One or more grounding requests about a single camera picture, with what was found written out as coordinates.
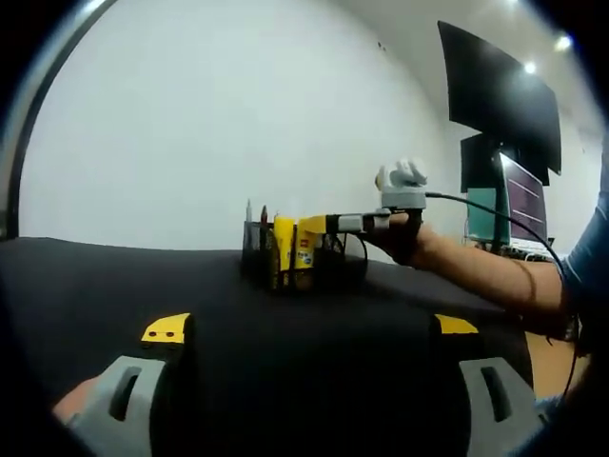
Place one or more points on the person's blue shirt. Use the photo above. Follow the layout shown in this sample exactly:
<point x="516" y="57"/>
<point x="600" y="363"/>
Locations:
<point x="590" y="266"/>

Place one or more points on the teal box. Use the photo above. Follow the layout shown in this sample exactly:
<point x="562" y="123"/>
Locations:
<point x="485" y="214"/>

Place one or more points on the slim grey pen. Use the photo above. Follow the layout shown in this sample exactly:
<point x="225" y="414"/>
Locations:
<point x="249" y="212"/>

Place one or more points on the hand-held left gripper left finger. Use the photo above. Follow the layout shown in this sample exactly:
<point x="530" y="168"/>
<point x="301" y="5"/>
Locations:
<point x="140" y="435"/>

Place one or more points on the small black monitor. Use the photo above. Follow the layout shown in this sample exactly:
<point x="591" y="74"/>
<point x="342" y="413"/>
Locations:
<point x="476" y="162"/>

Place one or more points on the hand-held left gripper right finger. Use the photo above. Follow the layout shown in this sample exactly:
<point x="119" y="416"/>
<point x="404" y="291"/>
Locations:
<point x="471" y="395"/>

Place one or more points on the large black monitor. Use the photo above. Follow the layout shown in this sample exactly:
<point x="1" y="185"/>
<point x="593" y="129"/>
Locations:
<point x="499" y="95"/>

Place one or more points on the lit purple screen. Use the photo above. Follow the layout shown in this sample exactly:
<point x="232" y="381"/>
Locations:
<point x="525" y="200"/>

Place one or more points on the black mesh holder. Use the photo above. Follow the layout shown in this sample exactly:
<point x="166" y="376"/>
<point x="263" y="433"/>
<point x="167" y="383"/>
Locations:
<point x="342" y="271"/>

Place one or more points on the person's right hand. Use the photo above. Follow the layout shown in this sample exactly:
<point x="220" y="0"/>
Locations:
<point x="404" y="243"/>

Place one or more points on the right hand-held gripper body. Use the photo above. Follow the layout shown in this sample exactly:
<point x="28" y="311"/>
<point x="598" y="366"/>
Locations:
<point x="404" y="197"/>

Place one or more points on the yellow glue stick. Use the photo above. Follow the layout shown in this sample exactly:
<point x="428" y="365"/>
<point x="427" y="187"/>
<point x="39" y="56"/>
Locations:
<point x="284" y="243"/>
<point x="305" y="257"/>

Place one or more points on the person's left hand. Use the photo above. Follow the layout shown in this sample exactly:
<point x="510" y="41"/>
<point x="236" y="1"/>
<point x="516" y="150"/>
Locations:
<point x="73" y="402"/>

